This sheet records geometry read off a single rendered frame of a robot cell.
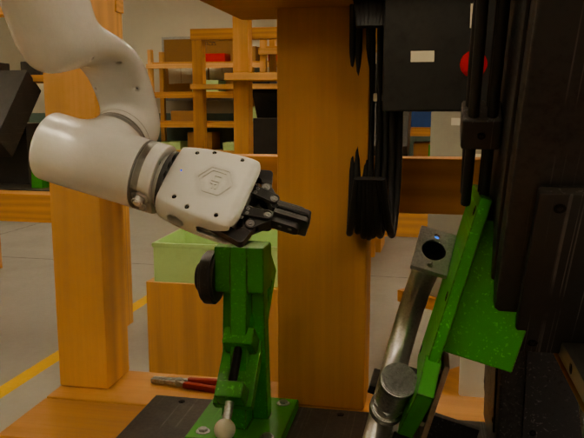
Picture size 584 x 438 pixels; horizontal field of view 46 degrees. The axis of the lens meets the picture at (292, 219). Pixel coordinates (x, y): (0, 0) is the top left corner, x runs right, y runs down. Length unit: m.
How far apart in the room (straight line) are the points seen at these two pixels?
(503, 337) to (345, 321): 0.43
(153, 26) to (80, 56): 10.96
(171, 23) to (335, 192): 10.62
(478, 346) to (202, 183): 0.34
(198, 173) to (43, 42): 0.21
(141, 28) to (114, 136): 10.99
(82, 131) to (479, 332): 0.49
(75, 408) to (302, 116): 0.59
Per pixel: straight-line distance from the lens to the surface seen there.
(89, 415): 1.17
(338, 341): 1.11
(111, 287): 1.23
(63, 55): 0.77
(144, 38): 11.78
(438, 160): 1.13
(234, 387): 0.94
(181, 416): 1.09
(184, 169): 0.81
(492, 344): 0.72
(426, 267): 0.76
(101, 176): 0.82
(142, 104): 0.89
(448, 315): 0.70
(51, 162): 0.85
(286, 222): 0.79
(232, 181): 0.79
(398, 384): 0.72
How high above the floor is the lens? 1.36
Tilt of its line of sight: 9 degrees down
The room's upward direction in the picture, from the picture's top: straight up
